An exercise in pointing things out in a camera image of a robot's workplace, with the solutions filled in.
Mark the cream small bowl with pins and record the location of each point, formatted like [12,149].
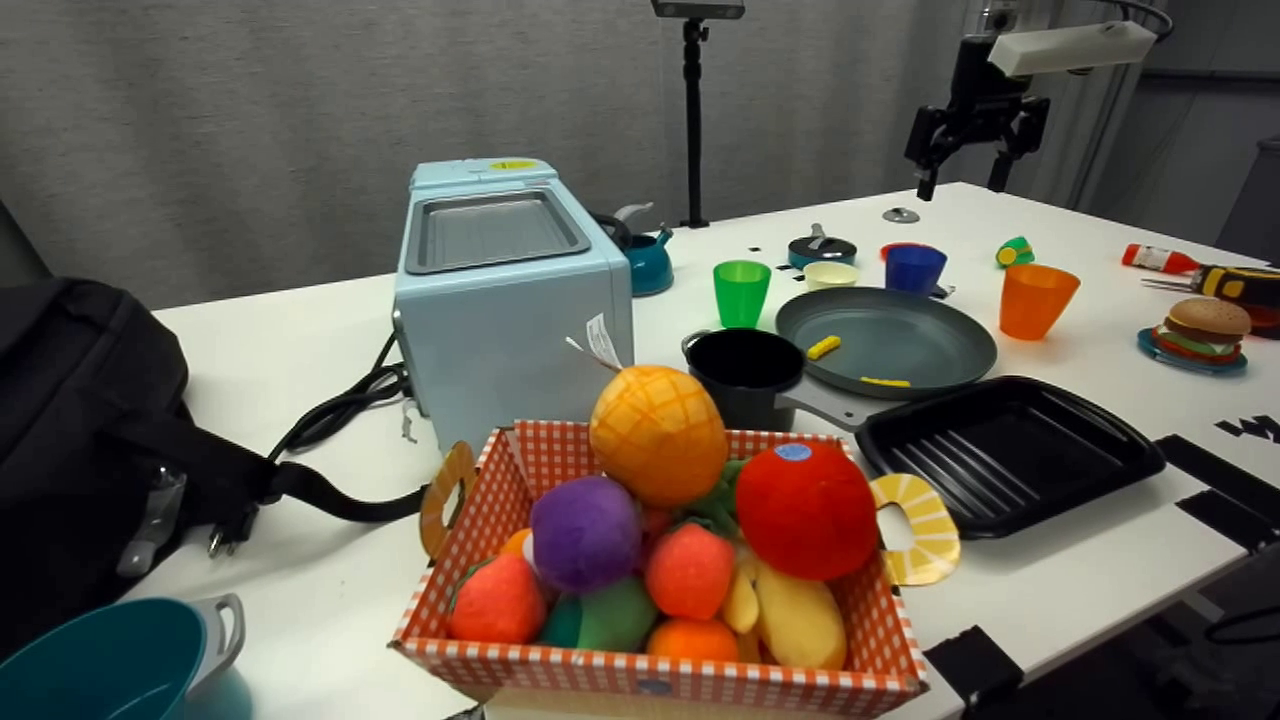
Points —
[828,274]

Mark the red checkered fruit basket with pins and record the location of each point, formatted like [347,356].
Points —
[529,457]

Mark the small teal pot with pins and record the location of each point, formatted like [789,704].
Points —
[640,250]

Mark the teal pot front left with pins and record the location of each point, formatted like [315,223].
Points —
[134,660]

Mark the blue plastic cup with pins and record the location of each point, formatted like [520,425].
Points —
[914,271]

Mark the toy hamburger on plate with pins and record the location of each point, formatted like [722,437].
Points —
[1203,338]

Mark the green plush vegetable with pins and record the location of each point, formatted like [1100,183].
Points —
[614,618]

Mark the black grill tray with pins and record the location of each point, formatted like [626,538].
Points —
[1009,453]

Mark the grey green round plate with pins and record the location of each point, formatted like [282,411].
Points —
[891,332]

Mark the black backpack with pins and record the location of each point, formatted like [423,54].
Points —
[105,471]

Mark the red plush tomato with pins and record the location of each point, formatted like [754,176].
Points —
[805,511]

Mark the small green yellow toy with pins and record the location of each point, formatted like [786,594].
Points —
[1012,253]

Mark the yellow fry piece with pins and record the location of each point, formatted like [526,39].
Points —
[824,346]
[891,381]

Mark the light blue toy toaster oven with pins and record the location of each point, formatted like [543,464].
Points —
[501,271]

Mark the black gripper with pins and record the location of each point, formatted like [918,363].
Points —
[982,108]

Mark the black saucepan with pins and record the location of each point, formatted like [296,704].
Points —
[745,374]

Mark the red orange plush fruit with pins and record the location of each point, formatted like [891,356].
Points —
[497,602]

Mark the orange plastic cup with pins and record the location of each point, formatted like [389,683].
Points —
[1033,297]

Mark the purple plush fruit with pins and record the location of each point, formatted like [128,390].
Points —
[584,535]

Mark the red ketchup bottle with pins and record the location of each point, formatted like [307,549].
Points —
[1160,263]

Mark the yellow plush potato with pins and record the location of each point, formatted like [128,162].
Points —
[803,621]

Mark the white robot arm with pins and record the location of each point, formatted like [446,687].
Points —
[1072,49]

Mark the orange plush pineapple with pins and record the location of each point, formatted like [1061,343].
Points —
[656,433]

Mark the black camera stand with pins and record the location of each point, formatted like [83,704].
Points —
[695,30]

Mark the yellow plush pineapple slice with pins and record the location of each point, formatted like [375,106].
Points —
[931,535]

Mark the orange red plush peach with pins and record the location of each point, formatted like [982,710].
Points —
[689,575]

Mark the green plastic cup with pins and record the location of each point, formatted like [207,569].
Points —
[742,291]

